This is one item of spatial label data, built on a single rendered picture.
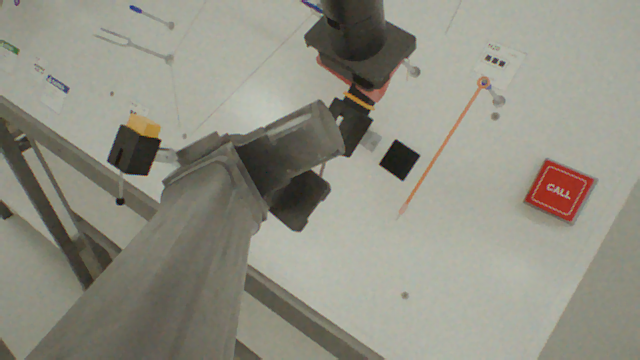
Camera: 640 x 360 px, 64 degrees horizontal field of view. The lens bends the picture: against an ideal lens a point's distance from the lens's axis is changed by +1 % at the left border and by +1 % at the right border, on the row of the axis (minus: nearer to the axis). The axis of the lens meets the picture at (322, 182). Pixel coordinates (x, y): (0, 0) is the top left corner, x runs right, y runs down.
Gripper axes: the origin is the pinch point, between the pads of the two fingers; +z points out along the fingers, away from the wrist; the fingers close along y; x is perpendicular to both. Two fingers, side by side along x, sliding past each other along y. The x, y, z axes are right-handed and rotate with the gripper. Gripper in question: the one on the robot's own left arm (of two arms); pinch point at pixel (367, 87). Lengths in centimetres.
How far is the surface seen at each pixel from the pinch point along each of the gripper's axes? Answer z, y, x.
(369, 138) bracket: 8.2, -1.1, 2.3
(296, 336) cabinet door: 38.1, -2.9, 29.4
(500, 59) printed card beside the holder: 1.7, -9.8, -12.6
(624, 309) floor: 135, -58, -41
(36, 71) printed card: 21, 67, 24
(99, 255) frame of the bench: 85, 72, 55
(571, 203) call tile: 2.4, -25.3, -1.9
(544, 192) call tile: 2.6, -22.5, -1.5
